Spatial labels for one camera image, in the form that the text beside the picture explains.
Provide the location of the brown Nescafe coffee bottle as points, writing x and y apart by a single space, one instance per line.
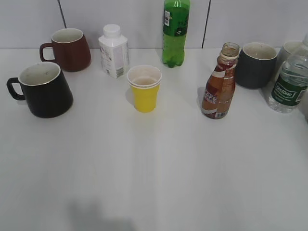
220 87

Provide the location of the black ceramic mug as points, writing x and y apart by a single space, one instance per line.
44 88

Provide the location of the yellow paper cup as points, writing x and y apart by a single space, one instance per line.
144 81

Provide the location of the white plastic milk bottle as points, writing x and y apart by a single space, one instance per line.
114 51

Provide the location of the green soda bottle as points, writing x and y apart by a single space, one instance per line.
175 26

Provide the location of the dark red ceramic mug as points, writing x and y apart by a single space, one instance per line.
70 49

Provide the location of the dark grey ceramic mug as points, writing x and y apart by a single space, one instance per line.
256 64

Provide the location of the clear water bottle green label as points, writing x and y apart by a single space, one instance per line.
292 82

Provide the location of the white ceramic mug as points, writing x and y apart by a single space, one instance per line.
286 50

